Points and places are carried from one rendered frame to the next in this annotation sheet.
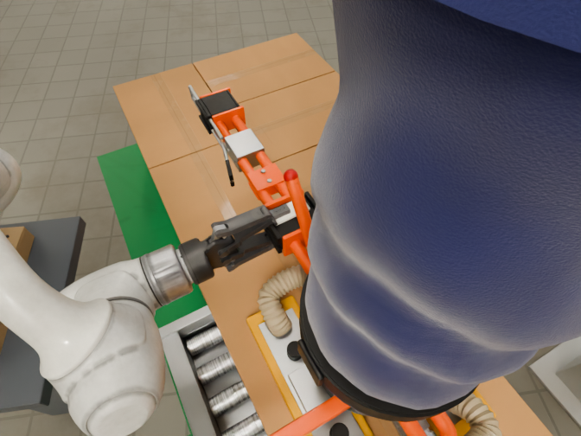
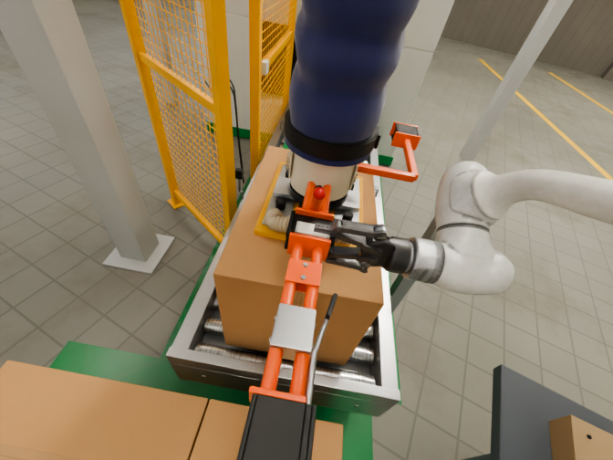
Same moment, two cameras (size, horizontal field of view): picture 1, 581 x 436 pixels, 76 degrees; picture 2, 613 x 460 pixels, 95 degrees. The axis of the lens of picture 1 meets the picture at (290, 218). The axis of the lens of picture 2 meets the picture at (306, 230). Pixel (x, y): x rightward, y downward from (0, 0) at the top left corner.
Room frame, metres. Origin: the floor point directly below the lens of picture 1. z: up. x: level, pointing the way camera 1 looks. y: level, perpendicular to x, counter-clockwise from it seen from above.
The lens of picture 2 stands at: (0.75, 0.18, 1.50)
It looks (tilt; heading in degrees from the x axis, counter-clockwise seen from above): 45 degrees down; 209
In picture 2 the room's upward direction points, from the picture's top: 11 degrees clockwise
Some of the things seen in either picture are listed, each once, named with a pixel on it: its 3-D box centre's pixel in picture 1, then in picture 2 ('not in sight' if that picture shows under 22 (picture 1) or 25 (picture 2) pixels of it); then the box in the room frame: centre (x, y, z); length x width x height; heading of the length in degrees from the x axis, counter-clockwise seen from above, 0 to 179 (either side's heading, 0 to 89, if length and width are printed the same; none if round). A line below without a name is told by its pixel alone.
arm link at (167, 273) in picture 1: (169, 272); (418, 259); (0.28, 0.20, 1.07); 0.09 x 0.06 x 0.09; 29
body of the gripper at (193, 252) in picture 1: (210, 254); (384, 252); (0.32, 0.14, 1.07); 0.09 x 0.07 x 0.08; 119
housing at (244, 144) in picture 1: (245, 150); (293, 332); (0.57, 0.10, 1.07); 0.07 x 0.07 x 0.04; 28
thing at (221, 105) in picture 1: (222, 110); (270, 433); (0.70, 0.16, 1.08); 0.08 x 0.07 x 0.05; 28
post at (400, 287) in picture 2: not in sight; (410, 271); (-0.25, 0.22, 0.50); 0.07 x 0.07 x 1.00; 28
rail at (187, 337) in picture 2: not in sight; (266, 168); (-0.38, -0.79, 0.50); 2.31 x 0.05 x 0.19; 28
